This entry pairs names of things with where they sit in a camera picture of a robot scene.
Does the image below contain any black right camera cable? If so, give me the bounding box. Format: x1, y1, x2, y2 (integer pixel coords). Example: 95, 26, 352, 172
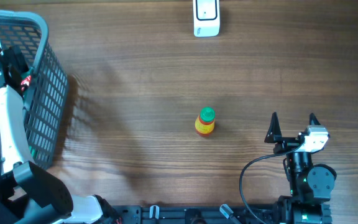
239, 143, 305, 224

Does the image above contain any green cap sauce bottle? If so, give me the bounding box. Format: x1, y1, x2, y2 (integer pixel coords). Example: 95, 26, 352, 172
195, 107, 216, 137

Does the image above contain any white barcode scanner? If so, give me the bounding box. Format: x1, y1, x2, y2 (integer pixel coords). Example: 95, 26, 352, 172
193, 0, 221, 37

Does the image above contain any grey plastic mesh basket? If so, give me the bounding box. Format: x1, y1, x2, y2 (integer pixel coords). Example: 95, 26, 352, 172
0, 10, 69, 169

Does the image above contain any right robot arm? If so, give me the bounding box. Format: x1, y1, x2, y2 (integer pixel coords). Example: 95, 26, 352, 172
264, 112, 337, 223

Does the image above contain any red stick sachet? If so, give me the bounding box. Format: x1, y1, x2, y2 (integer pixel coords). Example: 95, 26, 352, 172
21, 75, 32, 92

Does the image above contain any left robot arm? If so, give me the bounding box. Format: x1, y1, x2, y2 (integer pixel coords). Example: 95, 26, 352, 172
0, 23, 122, 223

